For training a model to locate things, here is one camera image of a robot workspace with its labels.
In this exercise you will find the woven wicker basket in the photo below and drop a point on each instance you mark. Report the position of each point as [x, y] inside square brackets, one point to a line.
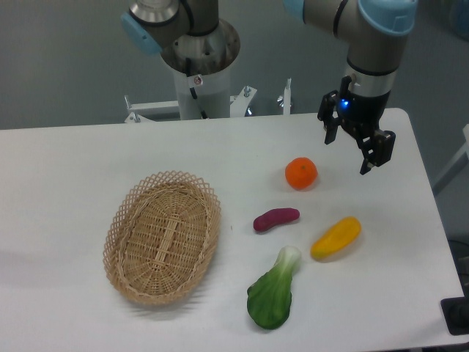
[162, 238]

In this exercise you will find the yellow mango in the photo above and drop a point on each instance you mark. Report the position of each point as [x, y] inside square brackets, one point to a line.
[338, 237]

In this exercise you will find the green bok choy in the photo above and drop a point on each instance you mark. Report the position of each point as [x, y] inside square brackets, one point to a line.
[270, 297]

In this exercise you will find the orange tangerine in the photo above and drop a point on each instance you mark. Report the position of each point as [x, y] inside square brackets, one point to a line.
[300, 173]

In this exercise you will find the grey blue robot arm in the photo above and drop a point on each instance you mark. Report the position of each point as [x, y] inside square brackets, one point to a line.
[376, 32]

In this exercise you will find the purple sweet potato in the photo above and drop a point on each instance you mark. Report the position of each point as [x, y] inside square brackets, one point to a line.
[274, 218]

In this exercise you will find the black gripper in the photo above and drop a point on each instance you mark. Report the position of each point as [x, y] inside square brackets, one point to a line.
[359, 116]

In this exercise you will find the white metal base frame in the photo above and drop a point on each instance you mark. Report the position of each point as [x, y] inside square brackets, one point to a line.
[194, 107]

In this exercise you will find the white furniture leg right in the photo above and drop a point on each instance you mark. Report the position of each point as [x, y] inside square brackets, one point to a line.
[453, 167]

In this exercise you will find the black device at table edge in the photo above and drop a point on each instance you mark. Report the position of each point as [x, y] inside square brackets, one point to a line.
[455, 311]

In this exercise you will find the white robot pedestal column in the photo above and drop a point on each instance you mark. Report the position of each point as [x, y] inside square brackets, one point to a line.
[203, 62]

